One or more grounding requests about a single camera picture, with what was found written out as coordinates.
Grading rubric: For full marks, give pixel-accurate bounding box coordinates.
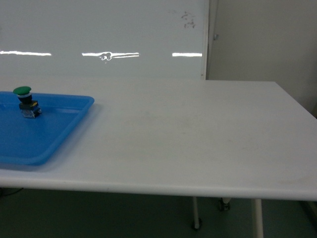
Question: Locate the white whiteboard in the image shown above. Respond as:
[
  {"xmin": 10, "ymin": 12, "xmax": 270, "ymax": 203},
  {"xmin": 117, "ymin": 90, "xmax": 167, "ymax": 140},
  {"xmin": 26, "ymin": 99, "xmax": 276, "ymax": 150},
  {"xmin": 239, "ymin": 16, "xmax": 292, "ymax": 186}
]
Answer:
[{"xmin": 0, "ymin": 0, "xmax": 209, "ymax": 79}]

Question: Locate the white table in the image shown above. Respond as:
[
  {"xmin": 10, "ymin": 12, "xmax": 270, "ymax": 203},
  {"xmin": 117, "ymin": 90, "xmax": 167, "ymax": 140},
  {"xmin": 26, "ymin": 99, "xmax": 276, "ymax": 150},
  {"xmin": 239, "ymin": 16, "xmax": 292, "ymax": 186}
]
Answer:
[{"xmin": 0, "ymin": 76, "xmax": 317, "ymax": 238}]

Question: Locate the blue plastic tray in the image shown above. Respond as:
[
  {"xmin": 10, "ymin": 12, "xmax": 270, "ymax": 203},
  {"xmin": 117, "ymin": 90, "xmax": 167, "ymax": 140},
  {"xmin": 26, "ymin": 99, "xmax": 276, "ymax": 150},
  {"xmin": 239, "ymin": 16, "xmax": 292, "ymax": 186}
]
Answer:
[{"xmin": 0, "ymin": 91, "xmax": 95, "ymax": 165}]

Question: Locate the green mushroom push button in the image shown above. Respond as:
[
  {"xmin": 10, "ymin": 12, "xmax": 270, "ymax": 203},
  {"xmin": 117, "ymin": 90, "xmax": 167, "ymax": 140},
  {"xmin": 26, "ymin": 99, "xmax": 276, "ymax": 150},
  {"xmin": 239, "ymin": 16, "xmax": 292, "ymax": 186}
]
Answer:
[{"xmin": 13, "ymin": 86, "xmax": 42, "ymax": 119}]

